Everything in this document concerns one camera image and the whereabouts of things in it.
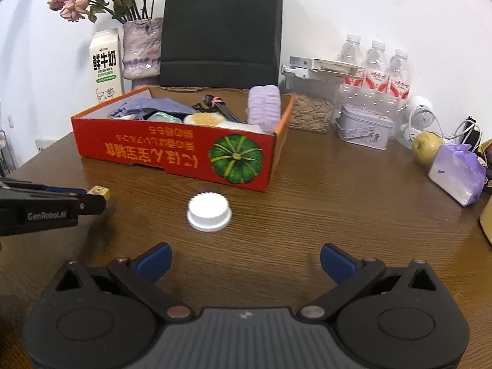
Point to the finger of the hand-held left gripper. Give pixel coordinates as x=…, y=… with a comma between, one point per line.
x=94, y=203
x=65, y=191

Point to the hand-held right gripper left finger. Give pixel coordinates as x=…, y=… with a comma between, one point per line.
x=159, y=259

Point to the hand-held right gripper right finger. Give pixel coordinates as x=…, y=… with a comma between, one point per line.
x=334, y=259

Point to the small yellow block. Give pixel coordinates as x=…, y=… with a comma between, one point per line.
x=99, y=190

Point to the white ribbed bottle cap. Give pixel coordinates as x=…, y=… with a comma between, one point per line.
x=209, y=211

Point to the red cardboard box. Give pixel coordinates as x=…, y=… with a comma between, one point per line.
x=153, y=142

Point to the clear bag with green contents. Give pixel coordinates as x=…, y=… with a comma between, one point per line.
x=163, y=116

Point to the yellow and white plush sheep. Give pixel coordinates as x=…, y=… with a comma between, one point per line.
x=207, y=119

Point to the purple towel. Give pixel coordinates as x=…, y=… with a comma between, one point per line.
x=263, y=105

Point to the white milk carton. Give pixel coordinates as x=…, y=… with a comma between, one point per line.
x=103, y=65

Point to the pale printed tin box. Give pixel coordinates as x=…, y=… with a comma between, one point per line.
x=365, y=128

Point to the clear container of seeds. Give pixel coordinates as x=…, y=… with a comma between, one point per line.
x=311, y=113

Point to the purple plastic bag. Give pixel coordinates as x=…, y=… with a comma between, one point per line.
x=457, y=176

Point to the purple glass vase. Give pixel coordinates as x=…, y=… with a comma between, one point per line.
x=140, y=53

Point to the yellow thermos jug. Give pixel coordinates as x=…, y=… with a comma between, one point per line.
x=487, y=219

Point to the small white fan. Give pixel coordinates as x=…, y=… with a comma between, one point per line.
x=421, y=117

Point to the black charger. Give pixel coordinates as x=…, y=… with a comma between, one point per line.
x=474, y=134

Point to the flat white box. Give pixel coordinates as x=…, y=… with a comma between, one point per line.
x=330, y=63

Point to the black paper bag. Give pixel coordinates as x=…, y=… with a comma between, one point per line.
x=219, y=27

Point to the white wall socket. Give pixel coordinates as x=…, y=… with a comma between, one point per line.
x=44, y=145

